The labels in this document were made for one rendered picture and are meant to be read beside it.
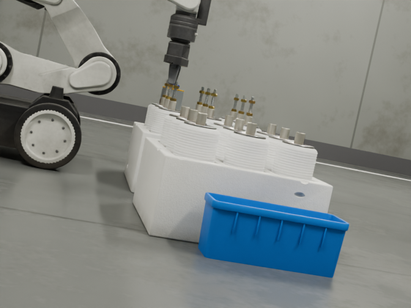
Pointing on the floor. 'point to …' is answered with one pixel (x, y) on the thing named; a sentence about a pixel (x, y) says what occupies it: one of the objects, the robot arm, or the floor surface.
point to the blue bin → (271, 235)
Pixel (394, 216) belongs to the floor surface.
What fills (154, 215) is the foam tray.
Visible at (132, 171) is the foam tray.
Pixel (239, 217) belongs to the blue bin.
